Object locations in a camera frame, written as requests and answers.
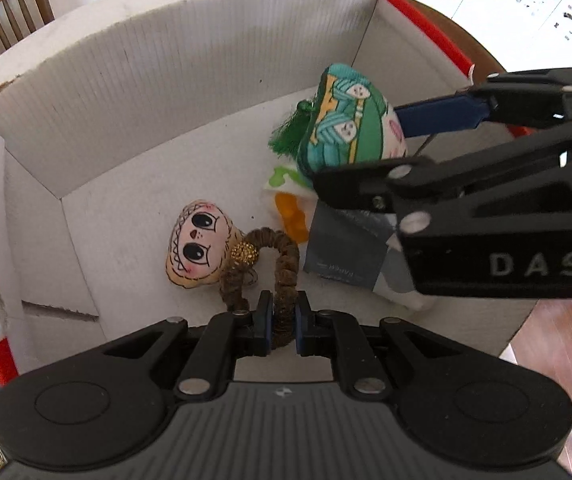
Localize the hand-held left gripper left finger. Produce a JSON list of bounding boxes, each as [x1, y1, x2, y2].
[[102, 290, 274, 398]]

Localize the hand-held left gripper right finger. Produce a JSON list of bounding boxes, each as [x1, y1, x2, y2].
[[296, 291, 460, 397]]

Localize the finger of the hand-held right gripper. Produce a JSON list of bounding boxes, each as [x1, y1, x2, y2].
[[313, 130, 572, 239], [394, 66, 572, 139]]

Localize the green patterned sachet with tassel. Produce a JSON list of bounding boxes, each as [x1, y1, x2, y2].
[[268, 63, 409, 189]]

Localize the brown scrunchie with doll face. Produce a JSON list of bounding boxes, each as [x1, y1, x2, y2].
[[165, 199, 301, 349]]

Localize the white cardboard box red edges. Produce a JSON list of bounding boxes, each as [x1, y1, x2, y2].
[[0, 0, 546, 387]]

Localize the grey and white packet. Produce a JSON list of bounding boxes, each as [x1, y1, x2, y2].
[[303, 199, 439, 314]]

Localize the white packet orange green print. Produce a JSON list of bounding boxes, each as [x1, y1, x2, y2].
[[263, 164, 313, 247]]

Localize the white fridge with magnets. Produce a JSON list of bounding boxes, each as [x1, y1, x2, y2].
[[450, 0, 572, 72]]

